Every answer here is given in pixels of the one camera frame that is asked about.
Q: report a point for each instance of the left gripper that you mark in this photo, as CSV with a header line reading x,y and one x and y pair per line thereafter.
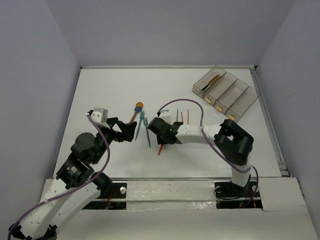
x,y
116,128

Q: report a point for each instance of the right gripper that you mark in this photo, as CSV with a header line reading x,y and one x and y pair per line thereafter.
x,y
160,139

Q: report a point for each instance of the gold knife dark handle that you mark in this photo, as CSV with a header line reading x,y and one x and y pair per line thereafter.
x,y
210,82

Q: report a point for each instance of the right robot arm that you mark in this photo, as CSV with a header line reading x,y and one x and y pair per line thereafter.
x,y
228,139

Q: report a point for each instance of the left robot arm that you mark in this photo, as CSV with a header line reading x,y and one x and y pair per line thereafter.
x,y
76,182

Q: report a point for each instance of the orange plastic knife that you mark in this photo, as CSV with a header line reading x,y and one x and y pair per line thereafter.
x,y
160,149

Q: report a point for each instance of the teal fork right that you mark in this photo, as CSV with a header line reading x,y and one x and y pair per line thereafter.
x,y
145,122

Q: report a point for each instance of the teal fork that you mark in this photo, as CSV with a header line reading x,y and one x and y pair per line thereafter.
x,y
145,122
141,118

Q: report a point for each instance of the teal fork left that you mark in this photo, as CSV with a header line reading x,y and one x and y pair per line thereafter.
x,y
141,118

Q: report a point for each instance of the blue spoon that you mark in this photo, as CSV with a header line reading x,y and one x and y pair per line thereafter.
x,y
137,109

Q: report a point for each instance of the orange spoon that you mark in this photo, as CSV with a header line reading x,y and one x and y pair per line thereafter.
x,y
133,117

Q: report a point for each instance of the clear compartment organizer box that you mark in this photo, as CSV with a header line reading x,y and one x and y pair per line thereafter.
x,y
229,95

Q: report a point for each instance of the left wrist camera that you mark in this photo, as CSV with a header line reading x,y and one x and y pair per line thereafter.
x,y
99,116

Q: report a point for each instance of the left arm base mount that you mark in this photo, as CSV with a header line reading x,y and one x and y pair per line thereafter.
x,y
114,200

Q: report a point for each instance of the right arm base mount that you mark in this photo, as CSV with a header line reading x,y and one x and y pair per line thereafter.
x,y
231,196

